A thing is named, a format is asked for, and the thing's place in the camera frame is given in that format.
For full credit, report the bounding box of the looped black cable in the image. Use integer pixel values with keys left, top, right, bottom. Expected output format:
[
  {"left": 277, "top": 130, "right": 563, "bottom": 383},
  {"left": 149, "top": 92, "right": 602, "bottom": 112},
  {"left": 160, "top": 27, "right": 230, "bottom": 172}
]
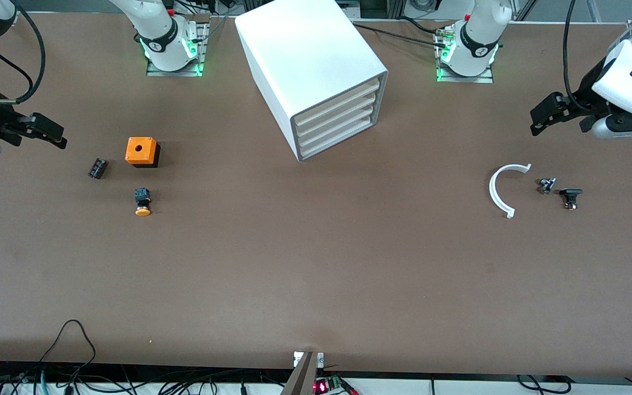
[{"left": 39, "top": 320, "right": 97, "bottom": 379}]

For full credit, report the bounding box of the orange button enclosure box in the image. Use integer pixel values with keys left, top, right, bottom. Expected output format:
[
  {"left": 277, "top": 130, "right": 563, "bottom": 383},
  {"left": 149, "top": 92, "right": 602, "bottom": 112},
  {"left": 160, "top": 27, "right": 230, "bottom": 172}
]
[{"left": 125, "top": 137, "right": 161, "bottom": 168}]

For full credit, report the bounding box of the white curved plastic part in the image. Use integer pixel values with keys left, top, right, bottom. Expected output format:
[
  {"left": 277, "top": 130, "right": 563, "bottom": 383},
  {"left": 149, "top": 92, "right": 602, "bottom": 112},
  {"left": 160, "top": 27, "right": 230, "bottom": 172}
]
[{"left": 489, "top": 163, "right": 532, "bottom": 219}]

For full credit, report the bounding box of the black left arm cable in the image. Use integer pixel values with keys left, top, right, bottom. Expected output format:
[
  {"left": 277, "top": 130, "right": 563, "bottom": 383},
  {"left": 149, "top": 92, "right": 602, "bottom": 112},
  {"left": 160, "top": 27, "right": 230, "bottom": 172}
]
[{"left": 563, "top": 0, "right": 591, "bottom": 113}]

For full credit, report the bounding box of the tangled black cable bundle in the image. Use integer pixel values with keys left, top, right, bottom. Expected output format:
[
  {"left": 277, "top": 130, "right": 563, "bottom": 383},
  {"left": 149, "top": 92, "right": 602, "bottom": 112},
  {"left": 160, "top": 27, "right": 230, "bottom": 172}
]
[{"left": 0, "top": 359, "right": 295, "bottom": 395}]

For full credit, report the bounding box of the orange push button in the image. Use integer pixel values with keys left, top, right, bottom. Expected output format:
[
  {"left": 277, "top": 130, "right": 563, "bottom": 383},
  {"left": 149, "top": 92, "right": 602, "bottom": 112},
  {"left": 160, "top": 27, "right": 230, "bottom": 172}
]
[{"left": 134, "top": 187, "right": 153, "bottom": 217}]

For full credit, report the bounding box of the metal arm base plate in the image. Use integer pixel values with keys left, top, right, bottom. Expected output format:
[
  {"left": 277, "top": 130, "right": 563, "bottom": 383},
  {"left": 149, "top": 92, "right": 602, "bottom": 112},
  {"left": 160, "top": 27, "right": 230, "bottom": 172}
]
[
  {"left": 434, "top": 30, "right": 495, "bottom": 84},
  {"left": 146, "top": 22, "right": 210, "bottom": 77}
]

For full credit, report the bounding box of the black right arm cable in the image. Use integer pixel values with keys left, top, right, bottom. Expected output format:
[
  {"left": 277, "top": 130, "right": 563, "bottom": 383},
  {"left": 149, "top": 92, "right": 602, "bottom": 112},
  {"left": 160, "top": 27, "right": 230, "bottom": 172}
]
[{"left": 0, "top": 0, "right": 47, "bottom": 105}]

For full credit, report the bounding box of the red lit circuit board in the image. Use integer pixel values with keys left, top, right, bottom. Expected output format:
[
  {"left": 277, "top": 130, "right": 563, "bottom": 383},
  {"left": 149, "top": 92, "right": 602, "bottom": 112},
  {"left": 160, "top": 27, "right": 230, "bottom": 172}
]
[{"left": 313, "top": 375, "right": 359, "bottom": 395}]

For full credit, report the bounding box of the black switch part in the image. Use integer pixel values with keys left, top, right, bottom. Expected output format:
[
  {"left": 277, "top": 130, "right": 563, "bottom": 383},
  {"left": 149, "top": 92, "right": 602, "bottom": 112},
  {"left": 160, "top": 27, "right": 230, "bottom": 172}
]
[{"left": 560, "top": 188, "right": 584, "bottom": 210}]

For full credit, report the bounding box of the thin black cable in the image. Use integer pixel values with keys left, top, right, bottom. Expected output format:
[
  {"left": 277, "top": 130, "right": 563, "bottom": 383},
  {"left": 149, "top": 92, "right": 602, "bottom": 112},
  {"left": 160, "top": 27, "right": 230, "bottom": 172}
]
[{"left": 352, "top": 23, "right": 448, "bottom": 47}]

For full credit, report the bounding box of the curled black cable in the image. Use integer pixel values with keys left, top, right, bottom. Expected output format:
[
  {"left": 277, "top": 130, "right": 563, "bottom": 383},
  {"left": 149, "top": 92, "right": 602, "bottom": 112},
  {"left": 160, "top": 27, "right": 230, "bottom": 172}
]
[{"left": 516, "top": 375, "right": 572, "bottom": 394}]

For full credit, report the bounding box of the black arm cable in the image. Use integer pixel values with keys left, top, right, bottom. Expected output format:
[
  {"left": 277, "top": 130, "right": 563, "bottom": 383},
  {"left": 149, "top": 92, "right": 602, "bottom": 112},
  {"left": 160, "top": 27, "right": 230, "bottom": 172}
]
[
  {"left": 0, "top": 0, "right": 47, "bottom": 105},
  {"left": 563, "top": 0, "right": 591, "bottom": 113}
]

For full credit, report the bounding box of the grey camera post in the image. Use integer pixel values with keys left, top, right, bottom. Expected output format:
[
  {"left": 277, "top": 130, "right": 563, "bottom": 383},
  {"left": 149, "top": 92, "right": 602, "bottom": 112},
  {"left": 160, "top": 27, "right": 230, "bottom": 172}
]
[{"left": 280, "top": 351, "right": 318, "bottom": 395}]

